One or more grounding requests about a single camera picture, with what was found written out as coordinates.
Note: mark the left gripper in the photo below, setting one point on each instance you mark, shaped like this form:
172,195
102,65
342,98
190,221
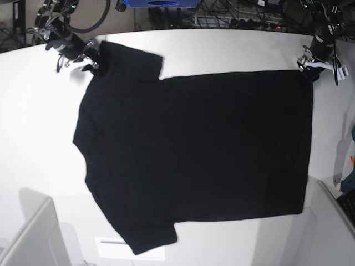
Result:
316,59

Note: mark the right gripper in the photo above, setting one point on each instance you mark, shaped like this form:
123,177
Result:
74,48

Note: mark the black T-shirt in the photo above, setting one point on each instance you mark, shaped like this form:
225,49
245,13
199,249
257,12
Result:
204,148

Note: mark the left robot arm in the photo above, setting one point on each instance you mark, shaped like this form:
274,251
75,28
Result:
328,25

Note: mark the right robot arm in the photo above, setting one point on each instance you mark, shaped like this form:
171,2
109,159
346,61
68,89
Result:
52,27

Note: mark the blue box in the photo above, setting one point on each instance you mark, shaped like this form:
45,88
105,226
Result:
162,3

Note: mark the black power strip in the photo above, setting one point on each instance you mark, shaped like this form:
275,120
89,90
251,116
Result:
250,24

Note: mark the teal orange tool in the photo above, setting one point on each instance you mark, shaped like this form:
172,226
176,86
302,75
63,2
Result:
347,184

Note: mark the black keyboard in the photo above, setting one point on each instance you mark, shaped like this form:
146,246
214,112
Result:
347,201

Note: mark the white right partition panel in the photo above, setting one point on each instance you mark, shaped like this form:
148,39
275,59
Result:
334,237

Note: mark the white partition panel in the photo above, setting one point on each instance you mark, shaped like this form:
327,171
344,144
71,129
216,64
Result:
39,241
334,237

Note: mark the white left partition panel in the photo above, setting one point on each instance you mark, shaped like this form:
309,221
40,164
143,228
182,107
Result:
39,241

